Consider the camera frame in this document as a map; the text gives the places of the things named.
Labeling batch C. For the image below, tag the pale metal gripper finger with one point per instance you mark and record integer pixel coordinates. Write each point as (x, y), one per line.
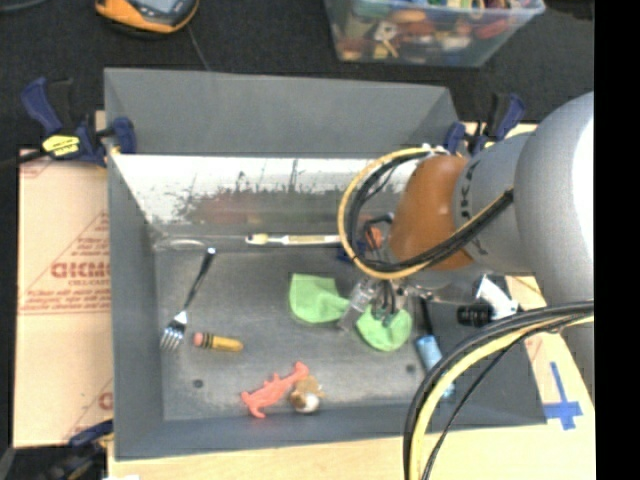
(351, 319)
(362, 293)

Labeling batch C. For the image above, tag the green cloth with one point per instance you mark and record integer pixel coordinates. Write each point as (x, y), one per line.
(315, 298)

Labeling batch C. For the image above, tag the blue cylinder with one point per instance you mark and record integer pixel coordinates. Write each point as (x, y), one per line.
(430, 352)

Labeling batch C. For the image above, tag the white and yellow toothbrush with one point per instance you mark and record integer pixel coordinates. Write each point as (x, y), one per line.
(295, 239)

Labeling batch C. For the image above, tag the brown toy animal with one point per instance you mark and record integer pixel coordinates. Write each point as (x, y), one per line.
(306, 397)

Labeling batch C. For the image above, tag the orange toy shark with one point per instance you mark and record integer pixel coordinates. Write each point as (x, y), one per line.
(272, 392)

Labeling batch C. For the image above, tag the yellow pencil-shaped toy pink eraser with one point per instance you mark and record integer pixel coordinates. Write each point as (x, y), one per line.
(222, 342)

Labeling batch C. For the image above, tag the grey metal bin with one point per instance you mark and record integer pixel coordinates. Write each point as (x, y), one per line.
(280, 118)

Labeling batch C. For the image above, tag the brown cardboard board red print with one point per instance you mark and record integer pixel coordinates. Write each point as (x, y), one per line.
(60, 318)

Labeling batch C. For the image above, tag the black cylinder on white bracket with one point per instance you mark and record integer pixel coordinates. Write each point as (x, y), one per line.
(492, 300)

